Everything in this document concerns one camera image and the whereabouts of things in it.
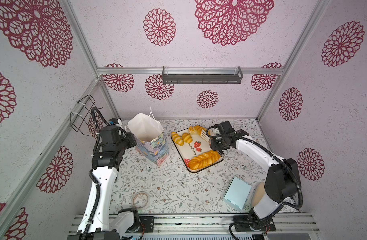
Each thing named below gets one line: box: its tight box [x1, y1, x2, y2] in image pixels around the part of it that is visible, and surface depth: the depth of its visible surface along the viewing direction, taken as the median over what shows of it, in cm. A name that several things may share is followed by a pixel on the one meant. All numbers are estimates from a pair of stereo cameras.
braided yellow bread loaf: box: [188, 150, 221, 170], surface depth 95 cm
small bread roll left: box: [171, 132, 185, 146], surface depth 106 cm
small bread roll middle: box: [182, 132, 193, 144], surface depth 107 cm
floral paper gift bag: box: [125, 107, 170, 166], surface depth 89 cm
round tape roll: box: [132, 192, 149, 209], surface depth 83 cm
